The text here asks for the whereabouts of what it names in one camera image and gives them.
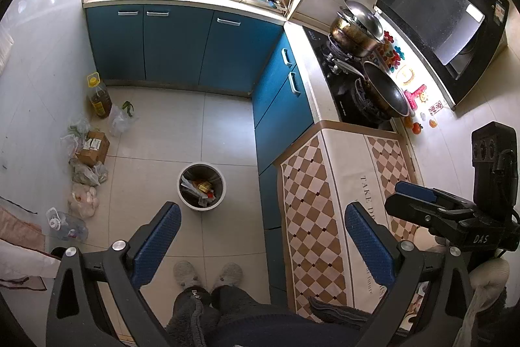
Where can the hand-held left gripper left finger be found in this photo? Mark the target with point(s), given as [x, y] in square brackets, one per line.
[158, 241]

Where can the plastic bag with greens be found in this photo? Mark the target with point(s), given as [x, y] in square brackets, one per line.
[120, 121]

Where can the colourful wall stickers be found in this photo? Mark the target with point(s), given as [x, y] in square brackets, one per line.
[390, 51]

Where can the clear water bottle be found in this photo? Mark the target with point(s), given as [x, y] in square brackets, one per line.
[67, 226]

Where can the blue stove base cabinet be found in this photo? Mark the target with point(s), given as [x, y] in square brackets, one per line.
[280, 107]

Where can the steel pot with lid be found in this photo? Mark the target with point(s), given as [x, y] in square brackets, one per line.
[355, 34]

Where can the red tomato wall sticker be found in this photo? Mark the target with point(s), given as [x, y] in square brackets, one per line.
[417, 127]

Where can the black range hood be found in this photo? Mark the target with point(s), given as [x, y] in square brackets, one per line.
[438, 17]

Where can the oil bottle with yellow cap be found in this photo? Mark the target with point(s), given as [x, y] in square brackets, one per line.
[99, 99]

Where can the clear plastic bag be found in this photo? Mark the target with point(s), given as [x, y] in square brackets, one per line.
[73, 135]
[87, 173]

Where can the grey slipper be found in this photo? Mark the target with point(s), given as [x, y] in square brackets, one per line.
[186, 274]
[227, 274]

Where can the pink white cloth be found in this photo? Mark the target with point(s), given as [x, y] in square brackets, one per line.
[20, 245]

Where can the dark grey cloth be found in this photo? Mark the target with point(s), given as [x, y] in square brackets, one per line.
[337, 312]

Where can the black wok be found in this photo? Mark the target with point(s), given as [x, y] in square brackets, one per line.
[386, 89]

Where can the yellow round wall sticker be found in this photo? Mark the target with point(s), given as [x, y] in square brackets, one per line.
[406, 74]

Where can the cardboard box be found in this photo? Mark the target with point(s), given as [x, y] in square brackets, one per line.
[94, 148]

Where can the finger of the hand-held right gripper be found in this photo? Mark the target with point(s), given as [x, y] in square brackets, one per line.
[410, 208]
[414, 190]

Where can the person's legs in dark pants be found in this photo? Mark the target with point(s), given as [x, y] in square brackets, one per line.
[243, 318]

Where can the black gas stove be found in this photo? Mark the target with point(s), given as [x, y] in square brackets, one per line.
[341, 95]

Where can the blue sink base cabinet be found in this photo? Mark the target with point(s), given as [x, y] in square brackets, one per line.
[174, 46]

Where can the grey trash bin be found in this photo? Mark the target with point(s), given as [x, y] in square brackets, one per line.
[195, 206]

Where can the pinkish plastic bag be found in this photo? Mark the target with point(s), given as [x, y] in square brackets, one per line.
[83, 201]

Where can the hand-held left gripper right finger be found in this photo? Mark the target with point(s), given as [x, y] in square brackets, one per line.
[371, 241]

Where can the pink wall sticker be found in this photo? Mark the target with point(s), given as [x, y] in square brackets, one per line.
[418, 95]

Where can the brown checked table mat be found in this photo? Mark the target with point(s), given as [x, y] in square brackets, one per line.
[313, 208]

